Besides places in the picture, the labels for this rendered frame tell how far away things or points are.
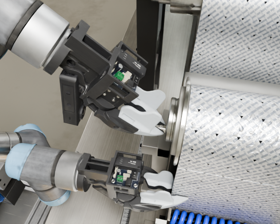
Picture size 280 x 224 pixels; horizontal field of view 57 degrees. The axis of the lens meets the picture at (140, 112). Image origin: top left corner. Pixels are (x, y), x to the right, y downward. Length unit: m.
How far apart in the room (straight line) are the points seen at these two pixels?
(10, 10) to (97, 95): 0.14
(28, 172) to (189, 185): 0.30
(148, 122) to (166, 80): 0.62
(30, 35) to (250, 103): 0.31
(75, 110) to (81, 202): 0.39
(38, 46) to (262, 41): 0.39
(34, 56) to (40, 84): 2.09
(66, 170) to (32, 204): 1.07
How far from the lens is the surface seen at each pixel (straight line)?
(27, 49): 0.35
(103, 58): 0.34
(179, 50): 1.16
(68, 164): 0.52
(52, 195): 0.63
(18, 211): 1.59
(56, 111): 2.17
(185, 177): 0.46
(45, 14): 0.35
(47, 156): 0.54
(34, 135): 0.71
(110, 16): 3.19
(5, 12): 0.35
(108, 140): 0.83
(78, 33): 0.34
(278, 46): 0.56
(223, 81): 0.54
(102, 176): 0.49
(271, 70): 0.60
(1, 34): 0.36
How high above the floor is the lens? 1.59
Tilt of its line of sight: 50 degrees down
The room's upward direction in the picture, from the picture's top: straight up
